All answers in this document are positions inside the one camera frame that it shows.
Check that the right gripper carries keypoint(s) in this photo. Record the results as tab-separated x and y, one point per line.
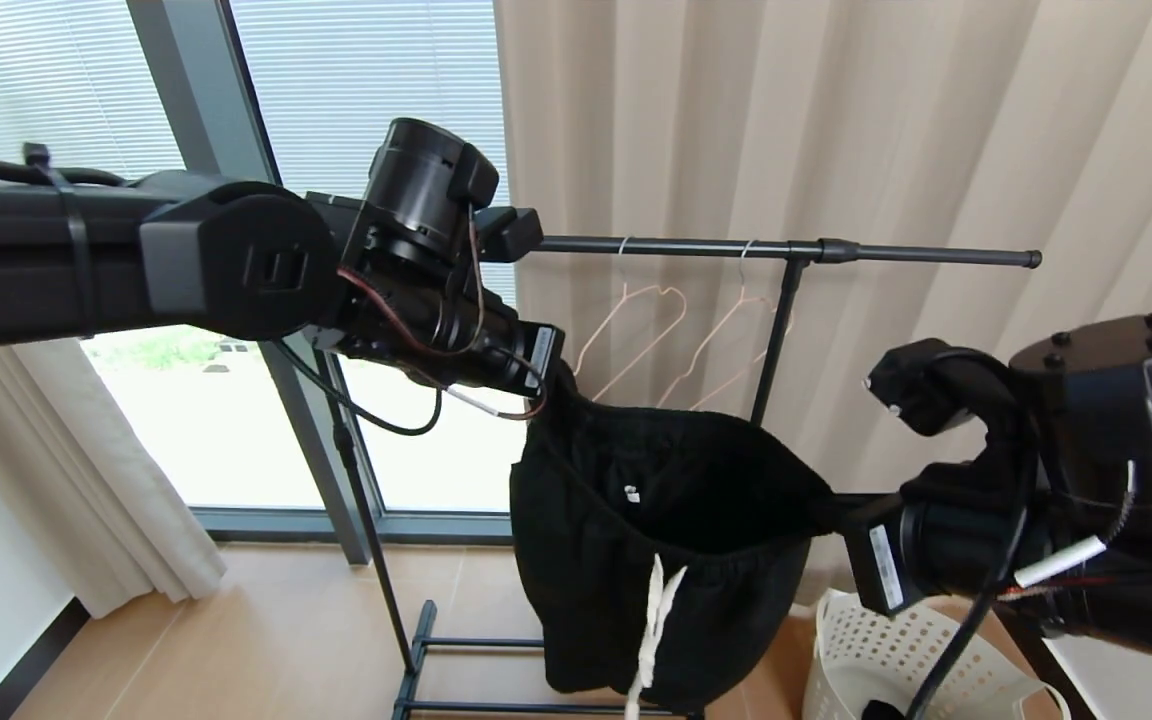
936	550

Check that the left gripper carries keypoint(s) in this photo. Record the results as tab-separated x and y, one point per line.
436	335

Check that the pink clothes hanger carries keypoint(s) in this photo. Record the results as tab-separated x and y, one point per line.
601	330
700	350

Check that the black shorts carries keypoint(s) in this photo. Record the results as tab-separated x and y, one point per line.
596	560

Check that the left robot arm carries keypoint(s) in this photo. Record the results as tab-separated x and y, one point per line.
36	260

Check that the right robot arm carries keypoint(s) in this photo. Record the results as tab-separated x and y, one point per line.
1126	420

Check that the white laundry basket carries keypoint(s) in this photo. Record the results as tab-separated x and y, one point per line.
876	660

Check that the black clothes rack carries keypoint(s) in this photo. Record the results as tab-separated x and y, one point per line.
696	248

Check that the window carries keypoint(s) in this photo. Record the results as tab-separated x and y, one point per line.
356	90

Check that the beige curtain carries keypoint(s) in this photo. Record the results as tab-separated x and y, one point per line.
886	130
56	480

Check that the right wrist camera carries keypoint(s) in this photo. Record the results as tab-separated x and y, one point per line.
911	390

